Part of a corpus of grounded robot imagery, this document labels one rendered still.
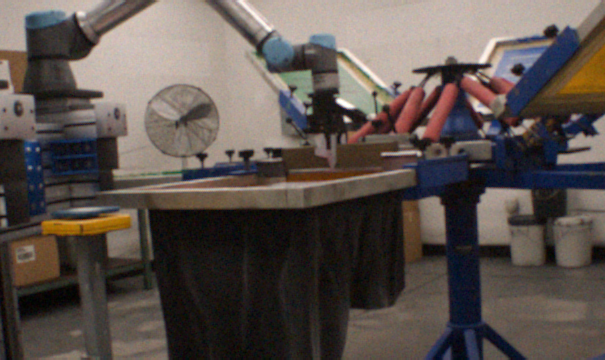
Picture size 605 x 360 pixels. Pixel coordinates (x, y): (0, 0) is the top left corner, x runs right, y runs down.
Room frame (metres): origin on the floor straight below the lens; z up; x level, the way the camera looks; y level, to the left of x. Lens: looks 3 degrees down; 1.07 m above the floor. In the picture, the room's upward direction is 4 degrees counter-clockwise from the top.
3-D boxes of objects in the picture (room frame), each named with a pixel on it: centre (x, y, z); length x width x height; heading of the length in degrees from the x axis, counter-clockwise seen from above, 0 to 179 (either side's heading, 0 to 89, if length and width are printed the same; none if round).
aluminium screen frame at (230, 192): (1.84, 0.00, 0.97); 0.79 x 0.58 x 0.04; 145
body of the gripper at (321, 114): (2.03, -0.10, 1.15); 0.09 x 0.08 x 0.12; 55
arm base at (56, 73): (1.99, 0.66, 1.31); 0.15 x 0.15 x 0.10
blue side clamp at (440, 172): (1.88, -0.36, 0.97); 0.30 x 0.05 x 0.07; 145
